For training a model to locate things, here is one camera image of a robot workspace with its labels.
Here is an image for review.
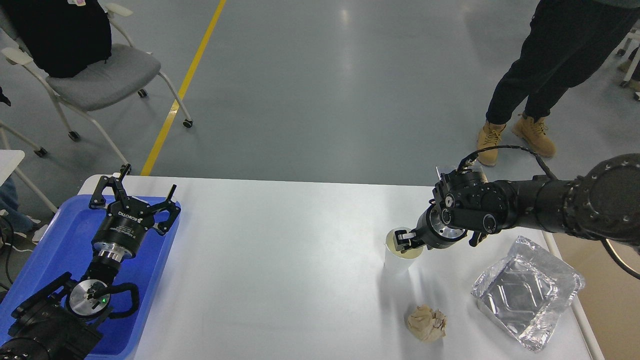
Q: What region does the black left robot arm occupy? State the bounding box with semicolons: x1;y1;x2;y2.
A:
1;166;181;360

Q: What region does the tan left boot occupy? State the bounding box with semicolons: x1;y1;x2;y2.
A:
477;121;506;167

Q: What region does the person in black trousers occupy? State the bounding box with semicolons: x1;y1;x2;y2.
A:
485;0;640;126

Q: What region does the white chair leg with caster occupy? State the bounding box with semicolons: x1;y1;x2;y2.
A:
0;121;49;158

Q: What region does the grey office chair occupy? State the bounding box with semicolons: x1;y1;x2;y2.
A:
1;2;194;164

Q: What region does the aluminium foil container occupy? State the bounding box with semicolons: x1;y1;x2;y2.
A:
471;235;586;353

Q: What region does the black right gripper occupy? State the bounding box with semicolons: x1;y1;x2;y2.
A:
392;205;467;254

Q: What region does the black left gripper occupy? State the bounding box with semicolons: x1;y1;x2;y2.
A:
88;163;181;259

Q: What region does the white side table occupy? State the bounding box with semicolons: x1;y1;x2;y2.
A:
0;149;60;215

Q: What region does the beige plastic bin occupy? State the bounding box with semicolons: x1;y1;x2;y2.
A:
546;234;640;360

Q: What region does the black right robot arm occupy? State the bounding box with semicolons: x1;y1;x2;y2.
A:
391;150;640;278

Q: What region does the tan right boot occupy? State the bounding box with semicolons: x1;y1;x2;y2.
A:
512;112;557;158

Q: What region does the blue plastic tray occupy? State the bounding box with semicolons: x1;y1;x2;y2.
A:
0;194;179;360

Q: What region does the tan boot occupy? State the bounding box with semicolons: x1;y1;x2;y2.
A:
477;121;506;167
512;112;557;158

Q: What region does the white paper cup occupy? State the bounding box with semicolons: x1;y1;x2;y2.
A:
383;227;425;275

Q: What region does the crumpled brown paper ball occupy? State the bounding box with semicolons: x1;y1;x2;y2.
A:
406;304;448;343

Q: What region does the black jacket on chair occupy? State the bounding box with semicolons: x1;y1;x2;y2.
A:
1;0;112;78

